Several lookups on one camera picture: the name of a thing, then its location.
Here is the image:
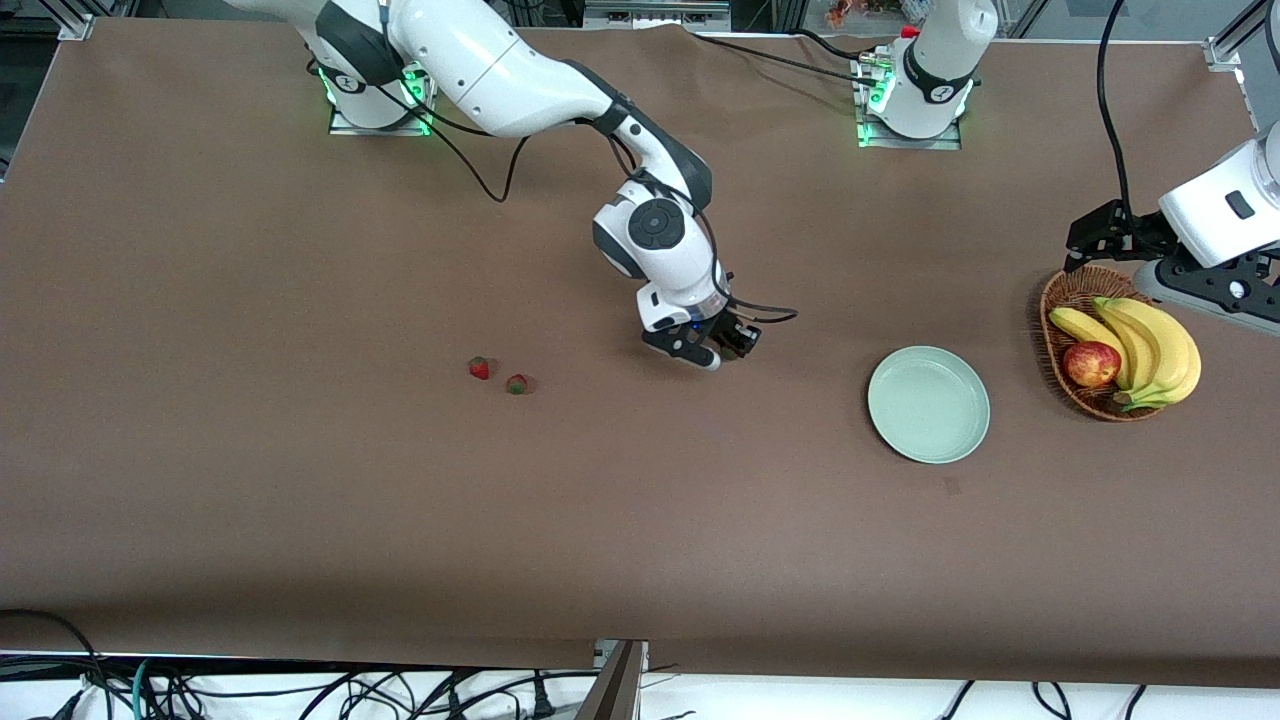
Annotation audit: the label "long black table cable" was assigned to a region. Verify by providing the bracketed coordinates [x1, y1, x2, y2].
[685, 30, 886, 89]

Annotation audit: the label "brown metal profile bar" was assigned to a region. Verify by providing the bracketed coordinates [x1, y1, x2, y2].
[575, 640, 646, 720]

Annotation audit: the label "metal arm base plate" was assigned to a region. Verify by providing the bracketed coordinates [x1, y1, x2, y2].
[328, 70, 436, 137]
[855, 55, 963, 151]

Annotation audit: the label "brown table cover sheet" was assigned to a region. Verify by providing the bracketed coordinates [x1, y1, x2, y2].
[0, 15, 1280, 691]

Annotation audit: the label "short black table cable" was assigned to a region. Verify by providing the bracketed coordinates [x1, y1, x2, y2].
[795, 28, 869, 63]

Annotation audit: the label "silver metal bracket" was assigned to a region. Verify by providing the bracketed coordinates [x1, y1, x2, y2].
[593, 640, 651, 673]

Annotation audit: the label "pale green round plate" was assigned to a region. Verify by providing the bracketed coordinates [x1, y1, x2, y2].
[867, 346, 991, 465]

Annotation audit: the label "yellow banana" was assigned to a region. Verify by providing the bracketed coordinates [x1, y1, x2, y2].
[1048, 306, 1131, 391]
[1092, 296, 1163, 393]
[1112, 300, 1202, 412]

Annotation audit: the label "grey metal rail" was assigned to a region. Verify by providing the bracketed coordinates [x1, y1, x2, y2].
[583, 0, 733, 31]

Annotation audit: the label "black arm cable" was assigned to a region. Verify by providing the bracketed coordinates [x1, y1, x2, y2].
[1094, 0, 1136, 221]
[375, 0, 798, 326]

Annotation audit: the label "brown wicker basket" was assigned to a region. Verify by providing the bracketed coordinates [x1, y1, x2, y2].
[1040, 265, 1176, 423]

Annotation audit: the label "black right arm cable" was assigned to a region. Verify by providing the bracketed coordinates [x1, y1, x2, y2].
[375, 0, 798, 326]

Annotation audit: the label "red apple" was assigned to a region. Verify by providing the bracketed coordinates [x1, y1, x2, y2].
[1063, 341, 1122, 389]

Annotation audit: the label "black looped cable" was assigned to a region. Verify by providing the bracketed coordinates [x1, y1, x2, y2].
[0, 608, 116, 720]

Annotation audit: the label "orange toy figures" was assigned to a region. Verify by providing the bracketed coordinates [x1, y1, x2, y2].
[825, 0, 906, 26]

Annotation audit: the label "aluminium frame profile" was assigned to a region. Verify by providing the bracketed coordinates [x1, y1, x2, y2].
[1203, 0, 1280, 136]

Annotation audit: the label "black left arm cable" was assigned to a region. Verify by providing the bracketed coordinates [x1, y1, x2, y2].
[1094, 0, 1136, 221]

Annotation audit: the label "black arched cable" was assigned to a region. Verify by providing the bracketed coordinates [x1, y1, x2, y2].
[285, 668, 421, 720]

